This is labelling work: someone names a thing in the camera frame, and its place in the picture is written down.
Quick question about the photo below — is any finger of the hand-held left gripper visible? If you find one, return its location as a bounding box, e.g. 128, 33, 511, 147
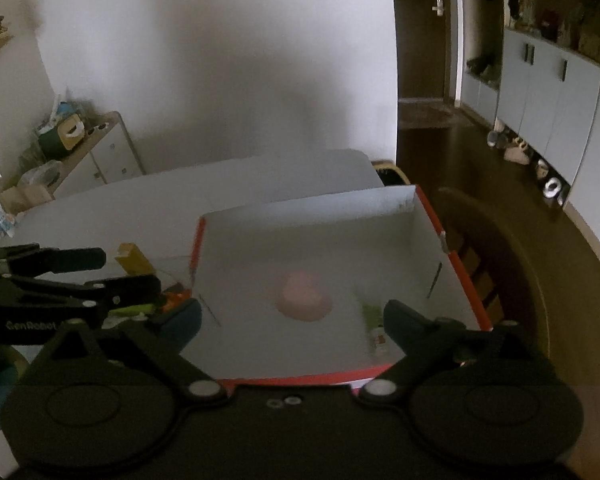
0, 273, 162, 321
0, 243, 107, 277

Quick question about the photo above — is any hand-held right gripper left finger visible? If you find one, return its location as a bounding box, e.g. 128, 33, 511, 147
47, 297, 231, 408

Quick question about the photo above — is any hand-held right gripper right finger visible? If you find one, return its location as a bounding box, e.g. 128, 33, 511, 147
356, 299, 551, 407

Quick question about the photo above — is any green tube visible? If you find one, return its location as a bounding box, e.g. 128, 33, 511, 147
107, 302, 156, 317

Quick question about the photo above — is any yellow carton box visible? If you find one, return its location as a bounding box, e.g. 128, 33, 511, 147
115, 242, 154, 276

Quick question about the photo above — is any red cardboard box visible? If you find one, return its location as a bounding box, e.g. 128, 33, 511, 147
192, 185, 494, 394

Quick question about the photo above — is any blue white packet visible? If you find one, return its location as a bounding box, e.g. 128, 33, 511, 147
0, 205, 19, 239

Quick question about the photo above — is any brown paper pack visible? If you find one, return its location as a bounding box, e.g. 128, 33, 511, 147
0, 185, 54, 214

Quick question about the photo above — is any clear plastic bag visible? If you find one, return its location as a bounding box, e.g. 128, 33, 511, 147
21, 160, 64, 187

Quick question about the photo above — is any pink heart-shaped object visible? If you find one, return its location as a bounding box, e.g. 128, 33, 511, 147
275, 270, 334, 322

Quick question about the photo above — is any white sideboard cabinet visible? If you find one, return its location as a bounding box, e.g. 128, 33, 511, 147
10, 111, 146, 202

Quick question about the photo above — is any dark wooden chair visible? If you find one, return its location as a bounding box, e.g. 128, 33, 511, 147
432, 186, 549, 356

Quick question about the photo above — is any green tissue box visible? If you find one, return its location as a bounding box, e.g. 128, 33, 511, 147
36, 115, 86, 159

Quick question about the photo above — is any tan wooden chair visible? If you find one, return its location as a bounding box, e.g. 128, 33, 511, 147
371, 159, 412, 190

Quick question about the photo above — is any silver shoe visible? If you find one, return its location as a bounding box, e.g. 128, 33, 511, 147
542, 177, 567, 202

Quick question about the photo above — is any pink fluffy slipper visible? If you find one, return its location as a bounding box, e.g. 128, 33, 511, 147
503, 141, 532, 164

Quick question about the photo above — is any brown doormat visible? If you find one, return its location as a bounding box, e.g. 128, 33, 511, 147
397, 97, 474, 131

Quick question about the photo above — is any dark shoe pair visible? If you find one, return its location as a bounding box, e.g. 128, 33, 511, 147
467, 55, 504, 84

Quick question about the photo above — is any dark wooden door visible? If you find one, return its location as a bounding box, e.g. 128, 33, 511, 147
391, 0, 454, 104

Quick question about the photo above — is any dark red pot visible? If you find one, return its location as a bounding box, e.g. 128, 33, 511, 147
537, 10, 561, 41

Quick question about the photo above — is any white wall cabinet unit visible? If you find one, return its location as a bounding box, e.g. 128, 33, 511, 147
460, 0, 600, 261

